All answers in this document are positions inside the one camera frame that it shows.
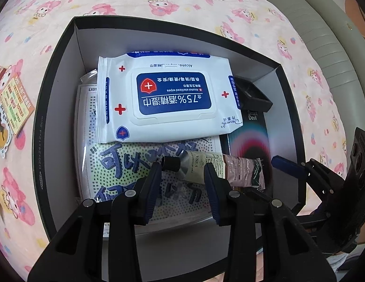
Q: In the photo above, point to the black phone accessory box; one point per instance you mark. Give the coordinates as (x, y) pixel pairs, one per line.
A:
(250, 141)

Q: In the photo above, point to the black cardboard box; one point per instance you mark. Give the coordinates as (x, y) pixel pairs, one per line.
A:
(65, 141)

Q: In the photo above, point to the colourful printed leaflet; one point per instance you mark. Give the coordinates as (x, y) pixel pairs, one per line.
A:
(17, 102)

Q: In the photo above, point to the small black plastic tray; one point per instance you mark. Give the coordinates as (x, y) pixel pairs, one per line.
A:
(253, 92)

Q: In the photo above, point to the grey padded bed frame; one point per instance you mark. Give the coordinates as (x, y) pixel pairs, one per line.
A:
(317, 26)

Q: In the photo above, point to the cream and pink hand cream tube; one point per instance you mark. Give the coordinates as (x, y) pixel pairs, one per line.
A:
(206, 166)

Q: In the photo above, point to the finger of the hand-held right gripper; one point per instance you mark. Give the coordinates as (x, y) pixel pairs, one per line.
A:
(287, 164)
(311, 216)

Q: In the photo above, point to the pink printed blanket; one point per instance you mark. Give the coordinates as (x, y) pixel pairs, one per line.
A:
(176, 3)

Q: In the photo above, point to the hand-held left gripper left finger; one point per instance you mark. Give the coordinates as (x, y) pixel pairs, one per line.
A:
(152, 185)

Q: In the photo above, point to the white wet wipes pack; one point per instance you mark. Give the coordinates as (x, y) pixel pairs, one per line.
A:
(170, 94)

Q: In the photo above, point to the red and white card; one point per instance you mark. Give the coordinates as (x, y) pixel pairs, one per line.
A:
(1, 75)

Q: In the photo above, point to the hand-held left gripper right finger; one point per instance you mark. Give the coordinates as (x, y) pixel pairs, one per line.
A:
(212, 185)

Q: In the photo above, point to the cartoon figure sticker card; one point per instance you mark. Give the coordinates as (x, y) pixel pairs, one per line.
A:
(1, 130)

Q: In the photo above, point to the bagged dotted craft sheet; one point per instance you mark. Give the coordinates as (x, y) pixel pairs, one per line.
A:
(117, 164)

